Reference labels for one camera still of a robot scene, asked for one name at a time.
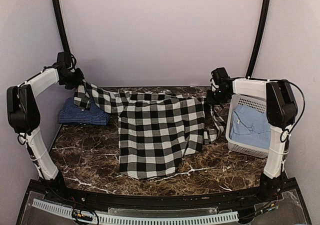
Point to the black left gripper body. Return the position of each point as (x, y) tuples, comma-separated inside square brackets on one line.
[(73, 79)]

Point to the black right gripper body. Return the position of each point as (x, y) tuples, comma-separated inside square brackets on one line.
[(218, 98)]

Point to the black white plaid shirt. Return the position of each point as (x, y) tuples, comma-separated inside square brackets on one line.
[(155, 130)]

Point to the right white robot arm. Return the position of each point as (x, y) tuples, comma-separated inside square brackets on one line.
[(282, 116)]

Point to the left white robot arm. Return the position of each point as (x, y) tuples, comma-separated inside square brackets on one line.
[(24, 116)]

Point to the folded blue checked shirt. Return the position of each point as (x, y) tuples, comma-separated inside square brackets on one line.
[(72, 114)]

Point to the white plastic laundry basket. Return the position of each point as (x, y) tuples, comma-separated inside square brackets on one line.
[(257, 104)]

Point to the light blue shirt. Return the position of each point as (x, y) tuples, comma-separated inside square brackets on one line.
[(250, 127)]

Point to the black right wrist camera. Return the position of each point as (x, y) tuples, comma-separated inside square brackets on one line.
[(220, 74)]

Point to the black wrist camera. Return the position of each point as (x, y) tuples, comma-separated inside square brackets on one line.
[(66, 58), (220, 74)]

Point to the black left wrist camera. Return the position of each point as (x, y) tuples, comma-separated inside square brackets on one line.
[(66, 58)]

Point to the black left corner post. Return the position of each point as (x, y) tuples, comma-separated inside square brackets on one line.
[(60, 25)]

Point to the black corner post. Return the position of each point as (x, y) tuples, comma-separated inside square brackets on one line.
[(60, 25), (258, 38)]

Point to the black right corner post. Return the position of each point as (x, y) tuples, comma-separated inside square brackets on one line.
[(258, 38)]

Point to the white slotted cable duct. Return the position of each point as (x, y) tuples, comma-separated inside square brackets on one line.
[(121, 216)]

